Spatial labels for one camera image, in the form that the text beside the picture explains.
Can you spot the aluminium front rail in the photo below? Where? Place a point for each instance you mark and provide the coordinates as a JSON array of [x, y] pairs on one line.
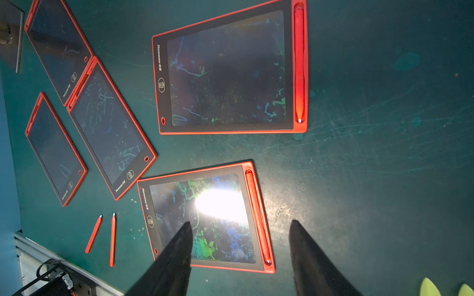
[[31, 255]]

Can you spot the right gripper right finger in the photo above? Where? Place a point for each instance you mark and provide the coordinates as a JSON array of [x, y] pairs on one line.
[[314, 273]]

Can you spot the red stylus pair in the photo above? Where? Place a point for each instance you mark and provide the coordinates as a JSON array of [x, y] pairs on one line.
[[299, 58]]

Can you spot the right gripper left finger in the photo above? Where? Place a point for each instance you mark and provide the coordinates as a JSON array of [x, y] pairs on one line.
[[170, 273]]

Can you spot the colourful scribble red writing tablet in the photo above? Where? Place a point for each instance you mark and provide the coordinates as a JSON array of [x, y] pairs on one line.
[[217, 204]]

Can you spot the green garden fork wooden handle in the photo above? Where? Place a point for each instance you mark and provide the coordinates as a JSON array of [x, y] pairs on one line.
[[428, 287]]

